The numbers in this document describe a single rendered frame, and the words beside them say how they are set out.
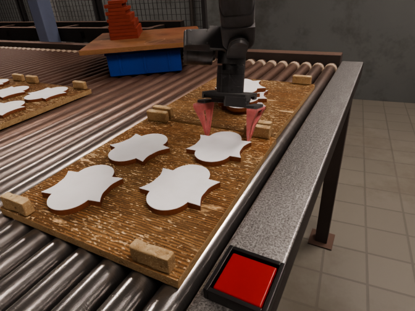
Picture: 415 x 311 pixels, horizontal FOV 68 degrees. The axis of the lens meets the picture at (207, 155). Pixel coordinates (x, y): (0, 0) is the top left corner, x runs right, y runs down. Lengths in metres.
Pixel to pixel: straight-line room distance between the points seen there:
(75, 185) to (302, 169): 0.42
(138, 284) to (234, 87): 0.40
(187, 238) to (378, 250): 1.50
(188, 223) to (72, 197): 0.20
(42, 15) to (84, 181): 1.99
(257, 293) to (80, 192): 0.33
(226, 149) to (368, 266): 1.27
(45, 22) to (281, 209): 2.21
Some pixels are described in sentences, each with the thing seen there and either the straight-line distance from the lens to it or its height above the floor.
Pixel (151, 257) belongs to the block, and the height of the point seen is 0.96.
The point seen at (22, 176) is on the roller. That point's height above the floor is 0.91.
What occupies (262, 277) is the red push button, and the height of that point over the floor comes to 0.93.
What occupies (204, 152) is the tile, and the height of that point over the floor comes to 0.95.
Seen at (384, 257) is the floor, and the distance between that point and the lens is 1.84.
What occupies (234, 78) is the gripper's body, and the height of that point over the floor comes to 1.07.
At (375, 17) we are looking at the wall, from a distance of 3.71.
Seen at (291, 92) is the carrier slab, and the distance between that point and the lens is 0.98.
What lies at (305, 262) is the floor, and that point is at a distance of 1.69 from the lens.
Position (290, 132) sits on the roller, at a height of 0.91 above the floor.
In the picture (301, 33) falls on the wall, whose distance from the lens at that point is 3.76.
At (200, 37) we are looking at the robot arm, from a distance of 0.62.
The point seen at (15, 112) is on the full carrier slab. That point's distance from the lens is 1.09.
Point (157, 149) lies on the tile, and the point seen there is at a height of 0.95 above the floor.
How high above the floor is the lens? 1.24
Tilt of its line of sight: 29 degrees down
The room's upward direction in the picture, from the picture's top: 4 degrees counter-clockwise
